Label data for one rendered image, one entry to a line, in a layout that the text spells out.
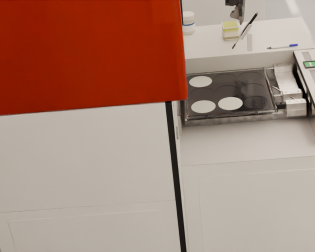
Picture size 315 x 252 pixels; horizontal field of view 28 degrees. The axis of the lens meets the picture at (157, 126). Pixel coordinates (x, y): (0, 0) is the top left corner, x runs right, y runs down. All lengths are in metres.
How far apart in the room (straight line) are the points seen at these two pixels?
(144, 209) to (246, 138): 0.54
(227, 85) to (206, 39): 0.36
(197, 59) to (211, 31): 0.28
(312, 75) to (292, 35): 0.38
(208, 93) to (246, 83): 0.18
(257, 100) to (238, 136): 0.18
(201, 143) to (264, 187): 0.30
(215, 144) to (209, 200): 0.22
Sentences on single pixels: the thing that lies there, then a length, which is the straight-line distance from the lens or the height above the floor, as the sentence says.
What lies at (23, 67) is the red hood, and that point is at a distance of 2.00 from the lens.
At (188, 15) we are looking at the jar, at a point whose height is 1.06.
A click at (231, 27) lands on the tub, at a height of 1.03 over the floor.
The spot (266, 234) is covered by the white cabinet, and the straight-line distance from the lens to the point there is 2.65.
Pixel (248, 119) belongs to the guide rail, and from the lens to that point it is 2.62.
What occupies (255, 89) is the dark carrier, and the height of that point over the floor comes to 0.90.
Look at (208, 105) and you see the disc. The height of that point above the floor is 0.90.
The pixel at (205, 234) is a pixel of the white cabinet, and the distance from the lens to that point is 2.62.
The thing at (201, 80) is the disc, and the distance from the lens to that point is 2.79.
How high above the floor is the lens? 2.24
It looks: 32 degrees down
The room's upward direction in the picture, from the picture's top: 7 degrees counter-clockwise
